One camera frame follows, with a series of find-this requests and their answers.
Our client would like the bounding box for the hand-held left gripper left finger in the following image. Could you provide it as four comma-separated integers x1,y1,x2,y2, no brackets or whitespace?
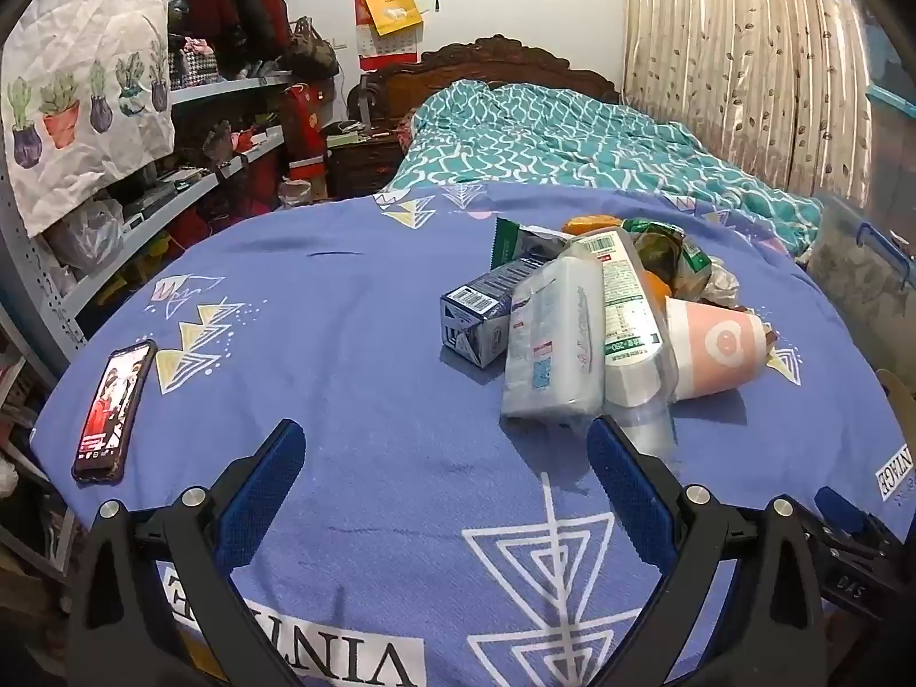
64,418,309,687

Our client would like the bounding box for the dark wooden nightstand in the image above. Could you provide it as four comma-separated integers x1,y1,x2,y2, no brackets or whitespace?
325,132,409,198

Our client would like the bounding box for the red and yellow wall calendar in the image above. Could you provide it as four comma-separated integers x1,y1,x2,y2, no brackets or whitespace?
354,0,423,73

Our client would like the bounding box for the teal patterned quilt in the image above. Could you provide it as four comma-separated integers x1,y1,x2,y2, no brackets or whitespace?
376,78,824,255

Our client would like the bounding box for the white bottle with green label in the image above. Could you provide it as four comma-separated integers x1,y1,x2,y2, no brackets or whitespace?
565,227,677,455

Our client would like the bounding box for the clear storage box blue lid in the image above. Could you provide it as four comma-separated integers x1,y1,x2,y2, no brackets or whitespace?
808,193,916,319

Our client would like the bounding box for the houndstooth bag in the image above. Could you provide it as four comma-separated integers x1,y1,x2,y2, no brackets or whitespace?
172,39,223,87

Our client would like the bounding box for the clear storage box teal lid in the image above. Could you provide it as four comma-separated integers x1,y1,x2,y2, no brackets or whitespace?
862,0,916,230

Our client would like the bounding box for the grey metal shelf rack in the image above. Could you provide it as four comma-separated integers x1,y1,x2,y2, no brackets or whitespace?
0,72,294,373

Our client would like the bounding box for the carved wooden headboard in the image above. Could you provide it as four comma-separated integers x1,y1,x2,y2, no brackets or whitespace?
347,34,620,130

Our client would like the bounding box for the pink paper cup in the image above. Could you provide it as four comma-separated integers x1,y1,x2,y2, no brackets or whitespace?
665,295,770,402

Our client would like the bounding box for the black smartphone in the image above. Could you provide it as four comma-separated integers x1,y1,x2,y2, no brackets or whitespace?
72,339,159,482

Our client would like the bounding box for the hanging red coat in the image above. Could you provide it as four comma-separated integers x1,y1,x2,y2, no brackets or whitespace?
182,0,291,54

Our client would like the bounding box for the beige leaf print curtain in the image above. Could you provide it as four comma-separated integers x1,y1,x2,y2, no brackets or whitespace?
619,0,874,202

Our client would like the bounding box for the brown handbag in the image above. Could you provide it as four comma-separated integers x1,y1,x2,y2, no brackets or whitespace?
286,16,341,80

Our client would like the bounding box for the white plant print cloth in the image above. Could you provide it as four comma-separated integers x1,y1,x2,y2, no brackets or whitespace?
0,0,176,237

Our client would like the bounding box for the grey plastic bag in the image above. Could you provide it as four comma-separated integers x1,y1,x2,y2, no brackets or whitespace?
53,196,126,273

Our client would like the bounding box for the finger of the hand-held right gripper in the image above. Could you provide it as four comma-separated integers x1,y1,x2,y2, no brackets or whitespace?
814,487,895,566

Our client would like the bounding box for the dark blue milk carton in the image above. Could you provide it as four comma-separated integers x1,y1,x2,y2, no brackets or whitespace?
440,258,552,368

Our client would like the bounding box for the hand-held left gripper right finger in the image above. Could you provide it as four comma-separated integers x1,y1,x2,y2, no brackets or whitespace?
587,415,827,687

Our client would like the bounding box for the blue printed blanket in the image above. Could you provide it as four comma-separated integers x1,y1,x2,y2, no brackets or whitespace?
32,179,910,687

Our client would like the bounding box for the green foil wrapper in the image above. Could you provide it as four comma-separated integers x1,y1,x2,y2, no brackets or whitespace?
622,218,713,298

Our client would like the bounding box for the clear wet wipes packet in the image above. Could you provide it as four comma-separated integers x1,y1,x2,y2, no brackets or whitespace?
501,258,609,422

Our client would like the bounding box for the green snack wrapper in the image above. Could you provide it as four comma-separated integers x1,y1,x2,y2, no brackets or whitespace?
490,216,574,273

